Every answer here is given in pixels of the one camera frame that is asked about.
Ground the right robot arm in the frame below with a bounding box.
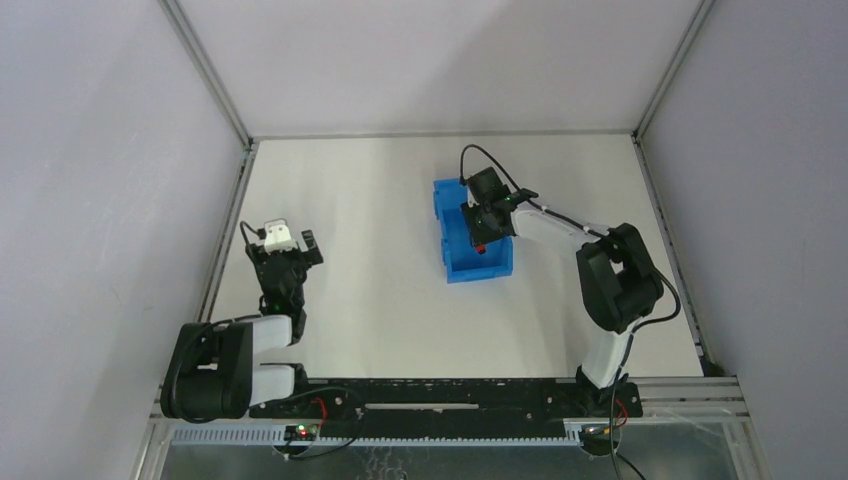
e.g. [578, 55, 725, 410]
[459, 167, 664, 398]

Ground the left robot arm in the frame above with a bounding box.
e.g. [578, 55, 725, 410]
[160, 221, 323, 423]

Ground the blue plastic bin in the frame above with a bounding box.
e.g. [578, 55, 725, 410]
[433, 178, 514, 283]

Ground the small circuit board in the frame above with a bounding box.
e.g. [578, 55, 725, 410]
[284, 424, 320, 443]

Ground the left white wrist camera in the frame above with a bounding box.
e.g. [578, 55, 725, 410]
[263, 218, 298, 254]

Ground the aluminium frame rail right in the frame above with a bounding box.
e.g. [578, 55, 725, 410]
[631, 0, 724, 377]

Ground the aluminium frame rail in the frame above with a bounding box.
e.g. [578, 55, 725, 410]
[159, 0, 256, 322]
[631, 0, 724, 377]

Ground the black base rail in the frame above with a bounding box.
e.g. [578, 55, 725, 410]
[248, 378, 644, 441]

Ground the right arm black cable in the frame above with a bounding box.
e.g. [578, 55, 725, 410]
[458, 144, 682, 399]

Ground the aluminium frame rail left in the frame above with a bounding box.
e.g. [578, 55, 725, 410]
[159, 0, 256, 322]

